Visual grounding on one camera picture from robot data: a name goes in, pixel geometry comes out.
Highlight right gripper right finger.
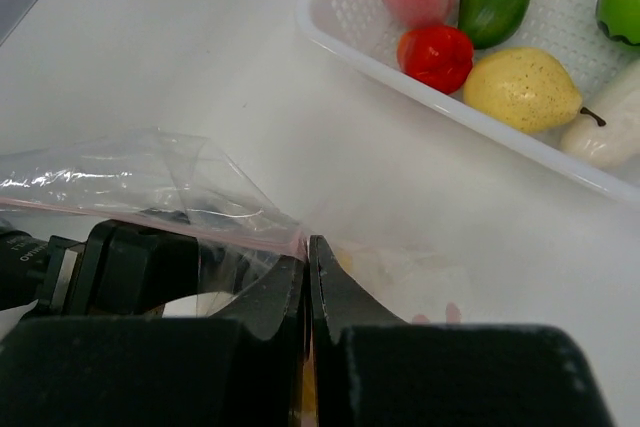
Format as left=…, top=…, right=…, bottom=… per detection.
left=308, top=236, right=614, bottom=426

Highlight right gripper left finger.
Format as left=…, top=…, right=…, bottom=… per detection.
left=1, top=258, right=306, bottom=426

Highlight clear zip top bag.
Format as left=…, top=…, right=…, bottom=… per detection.
left=1, top=130, right=471, bottom=323

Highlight pale yellow fake pear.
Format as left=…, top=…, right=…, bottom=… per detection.
left=462, top=47, right=585, bottom=134

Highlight red fake apple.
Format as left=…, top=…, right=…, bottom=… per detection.
left=396, top=24, right=474, bottom=94

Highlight orange fake fruit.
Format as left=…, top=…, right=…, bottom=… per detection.
left=331, top=242, right=370, bottom=275

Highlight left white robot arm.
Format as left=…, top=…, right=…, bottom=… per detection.
left=1, top=220, right=248, bottom=320

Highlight clear plastic perforated bin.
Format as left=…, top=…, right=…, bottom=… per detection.
left=297, top=0, right=639, bottom=205

